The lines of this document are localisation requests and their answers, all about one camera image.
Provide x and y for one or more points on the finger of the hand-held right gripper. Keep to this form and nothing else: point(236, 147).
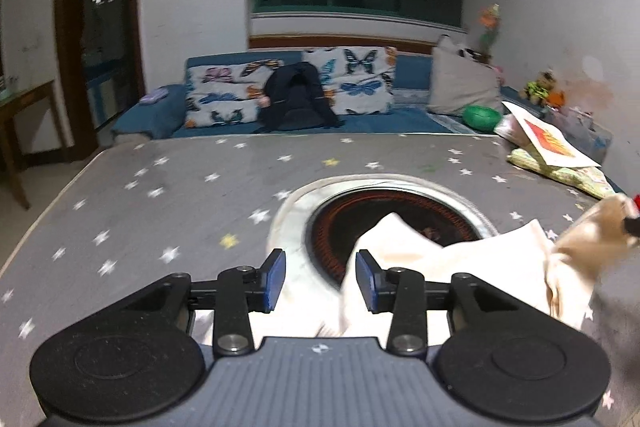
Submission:
point(634, 226)

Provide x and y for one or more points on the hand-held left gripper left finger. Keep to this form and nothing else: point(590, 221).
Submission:
point(275, 279)

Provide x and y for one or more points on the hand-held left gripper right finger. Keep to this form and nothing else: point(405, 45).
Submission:
point(366, 282)

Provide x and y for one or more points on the cream shirt with round print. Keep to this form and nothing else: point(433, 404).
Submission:
point(450, 257)

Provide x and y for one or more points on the yellow-green floral cloth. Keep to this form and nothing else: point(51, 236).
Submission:
point(575, 179)

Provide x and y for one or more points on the clear plastic box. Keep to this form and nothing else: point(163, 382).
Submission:
point(585, 129)

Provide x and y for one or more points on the white book with orange print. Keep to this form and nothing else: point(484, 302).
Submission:
point(545, 137)

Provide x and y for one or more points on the orange toy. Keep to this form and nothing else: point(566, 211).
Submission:
point(557, 99)

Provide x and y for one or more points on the grey star-print blanket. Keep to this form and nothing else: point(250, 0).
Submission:
point(150, 187)

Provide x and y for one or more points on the yellow-green plush toy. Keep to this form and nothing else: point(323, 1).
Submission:
point(537, 88)

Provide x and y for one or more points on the black backpack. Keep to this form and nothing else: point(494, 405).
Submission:
point(300, 107)

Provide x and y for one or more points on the green bowl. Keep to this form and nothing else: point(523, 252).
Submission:
point(481, 118)

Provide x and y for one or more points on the butterfly print pillow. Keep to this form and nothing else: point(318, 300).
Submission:
point(360, 82)
point(215, 97)

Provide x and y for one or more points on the blue sofa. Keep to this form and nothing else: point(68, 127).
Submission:
point(410, 72)

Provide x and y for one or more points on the small purple box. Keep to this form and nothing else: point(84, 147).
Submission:
point(155, 95)

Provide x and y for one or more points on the beige pillow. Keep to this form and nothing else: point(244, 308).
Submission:
point(460, 82)

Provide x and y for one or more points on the artificial flowers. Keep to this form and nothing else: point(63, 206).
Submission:
point(489, 27)

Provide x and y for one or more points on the brown wooden door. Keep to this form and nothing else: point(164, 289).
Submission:
point(100, 32)

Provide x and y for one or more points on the wooden side table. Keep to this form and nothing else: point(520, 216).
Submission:
point(25, 99)

